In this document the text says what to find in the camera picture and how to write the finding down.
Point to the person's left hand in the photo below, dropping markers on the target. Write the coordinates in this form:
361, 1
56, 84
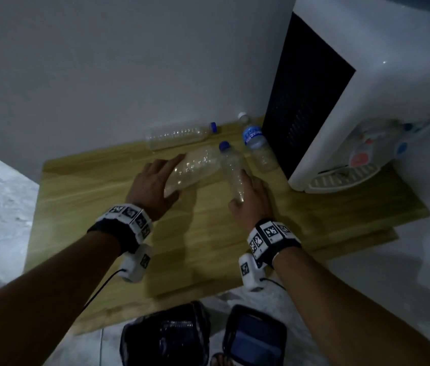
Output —
148, 188

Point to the wide clear plastic bottle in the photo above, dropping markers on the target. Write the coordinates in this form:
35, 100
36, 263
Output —
195, 167

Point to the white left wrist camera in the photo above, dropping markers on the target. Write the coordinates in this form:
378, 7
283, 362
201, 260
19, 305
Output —
135, 264

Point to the left wristband with marker tags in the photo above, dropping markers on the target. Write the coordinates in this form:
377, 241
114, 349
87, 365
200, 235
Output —
127, 224

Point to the clear plastic bottle blue cap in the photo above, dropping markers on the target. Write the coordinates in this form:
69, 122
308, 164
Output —
176, 136

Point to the red dispenser tap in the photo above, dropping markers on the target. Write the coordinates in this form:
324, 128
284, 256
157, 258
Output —
360, 156

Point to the blue dispenser tap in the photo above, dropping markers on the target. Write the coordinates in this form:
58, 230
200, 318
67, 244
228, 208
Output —
401, 148

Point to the black pouch blue panel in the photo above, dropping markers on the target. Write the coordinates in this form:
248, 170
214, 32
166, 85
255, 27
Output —
255, 337

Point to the wristband with marker tags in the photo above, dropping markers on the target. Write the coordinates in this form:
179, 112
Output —
127, 224
272, 238

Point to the person's right thumb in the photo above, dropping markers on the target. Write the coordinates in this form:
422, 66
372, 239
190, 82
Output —
236, 205

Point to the person's sandalled foot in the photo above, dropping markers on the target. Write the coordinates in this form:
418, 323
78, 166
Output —
221, 360

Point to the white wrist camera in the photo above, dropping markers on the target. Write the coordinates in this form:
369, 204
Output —
135, 264
251, 272

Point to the slim clear bottle blue cap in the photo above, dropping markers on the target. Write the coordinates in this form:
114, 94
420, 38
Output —
234, 167

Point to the person's left forearm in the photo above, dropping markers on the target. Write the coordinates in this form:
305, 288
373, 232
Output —
39, 304

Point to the person's left thumb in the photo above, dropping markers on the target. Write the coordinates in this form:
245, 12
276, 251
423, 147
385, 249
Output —
173, 198

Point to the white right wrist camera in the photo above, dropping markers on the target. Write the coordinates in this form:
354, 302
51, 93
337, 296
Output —
251, 272

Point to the person's right hand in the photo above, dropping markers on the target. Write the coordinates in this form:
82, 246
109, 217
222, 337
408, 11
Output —
255, 205

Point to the person's right forearm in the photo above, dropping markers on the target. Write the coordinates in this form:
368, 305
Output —
348, 316

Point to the grey dispenser drip tray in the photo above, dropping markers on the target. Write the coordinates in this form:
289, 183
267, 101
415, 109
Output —
346, 178

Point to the white water dispenser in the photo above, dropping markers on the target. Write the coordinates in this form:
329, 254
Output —
375, 72

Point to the blue label bottle white cap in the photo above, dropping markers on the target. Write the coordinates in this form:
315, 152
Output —
258, 148

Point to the right wristband with marker tags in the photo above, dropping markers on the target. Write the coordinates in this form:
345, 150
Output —
272, 238

